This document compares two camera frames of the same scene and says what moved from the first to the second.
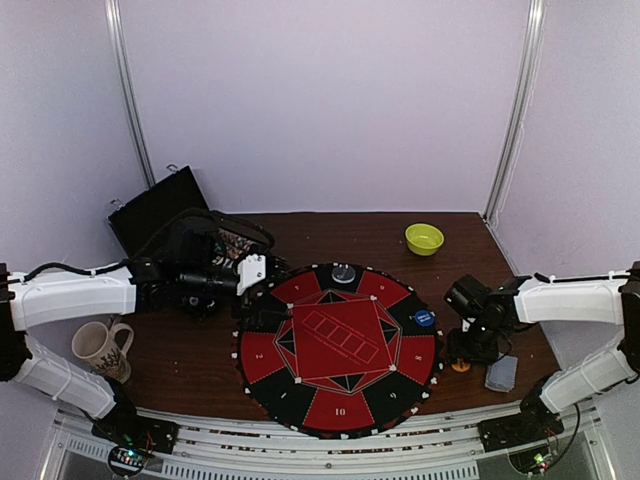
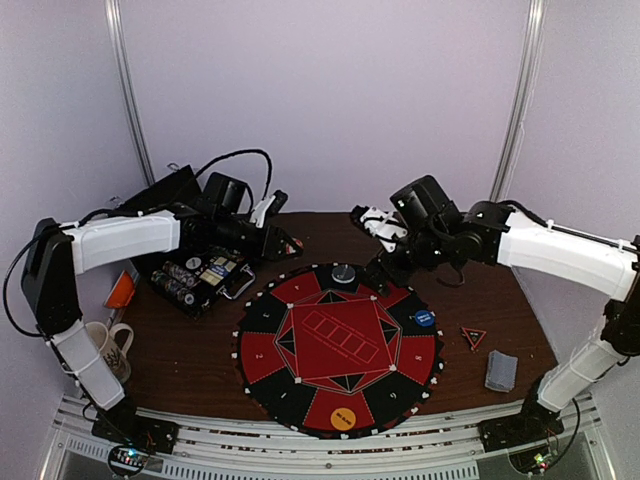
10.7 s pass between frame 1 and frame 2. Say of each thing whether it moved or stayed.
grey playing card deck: stayed
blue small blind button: stayed
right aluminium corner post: stayed
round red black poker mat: stayed
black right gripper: moved
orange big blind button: moved
